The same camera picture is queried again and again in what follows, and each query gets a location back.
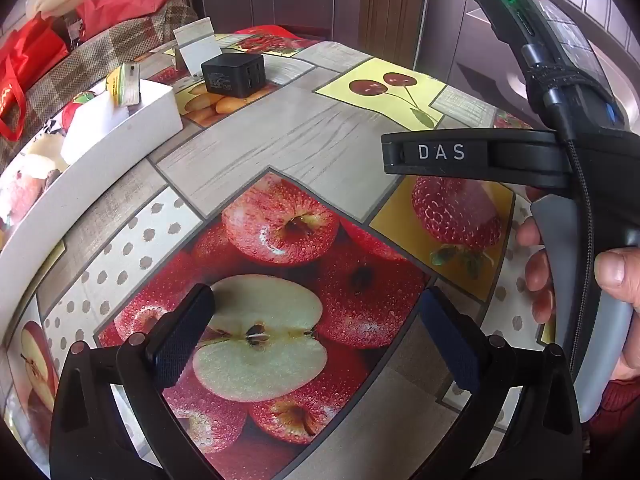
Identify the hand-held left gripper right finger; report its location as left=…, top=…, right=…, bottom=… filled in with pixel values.
left=419, top=287, right=583, bottom=480

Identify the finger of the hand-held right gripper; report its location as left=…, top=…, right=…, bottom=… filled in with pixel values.
left=381, top=129, right=573, bottom=191

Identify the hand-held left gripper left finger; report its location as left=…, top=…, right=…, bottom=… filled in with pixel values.
left=49, top=284, right=221, bottom=480

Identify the white cardboard tray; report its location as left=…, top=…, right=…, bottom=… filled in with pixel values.
left=0, top=80, right=183, bottom=266

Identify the person's right forearm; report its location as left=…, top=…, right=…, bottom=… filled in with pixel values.
left=585, top=377, right=640, bottom=466

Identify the person's right hand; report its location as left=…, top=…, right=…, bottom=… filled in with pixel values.
left=515, top=185, right=640, bottom=381

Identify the brown wooden panel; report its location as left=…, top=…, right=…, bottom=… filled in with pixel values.
left=357, top=0, right=426, bottom=68

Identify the fruit print tablecloth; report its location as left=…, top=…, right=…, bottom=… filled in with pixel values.
left=0, top=27, right=576, bottom=480

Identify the white sponge block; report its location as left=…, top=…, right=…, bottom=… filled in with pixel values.
left=60, top=102, right=133, bottom=166

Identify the yellow soap box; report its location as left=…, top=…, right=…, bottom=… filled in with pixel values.
left=106, top=62, right=143, bottom=108

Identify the black charger cube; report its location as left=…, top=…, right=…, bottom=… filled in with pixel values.
left=201, top=52, right=267, bottom=98

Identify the plaid blanket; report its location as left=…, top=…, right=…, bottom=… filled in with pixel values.
left=0, top=0, right=201, bottom=171

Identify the red handbag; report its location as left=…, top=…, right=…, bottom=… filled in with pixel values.
left=0, top=12, right=68, bottom=142

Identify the black braided cable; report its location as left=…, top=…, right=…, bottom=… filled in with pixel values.
left=520, top=45, right=601, bottom=376

